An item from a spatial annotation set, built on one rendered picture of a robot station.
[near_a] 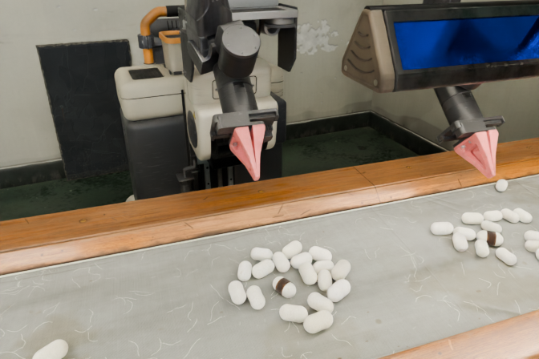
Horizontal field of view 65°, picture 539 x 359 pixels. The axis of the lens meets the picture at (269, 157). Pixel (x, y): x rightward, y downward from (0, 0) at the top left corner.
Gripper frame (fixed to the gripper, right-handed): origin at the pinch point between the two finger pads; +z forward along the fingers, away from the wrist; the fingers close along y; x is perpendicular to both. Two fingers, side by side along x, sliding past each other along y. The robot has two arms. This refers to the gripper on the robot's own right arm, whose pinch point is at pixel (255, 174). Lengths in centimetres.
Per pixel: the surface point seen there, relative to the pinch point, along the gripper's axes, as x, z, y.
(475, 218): 1.8, 12.9, 35.7
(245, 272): 1.3, 13.7, -4.5
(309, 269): -0.8, 15.4, 4.0
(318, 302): -4.3, 19.9, 2.9
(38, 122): 161, -107, -66
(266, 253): 3.2, 11.4, -0.4
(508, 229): 1.2, 15.9, 40.5
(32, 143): 169, -99, -71
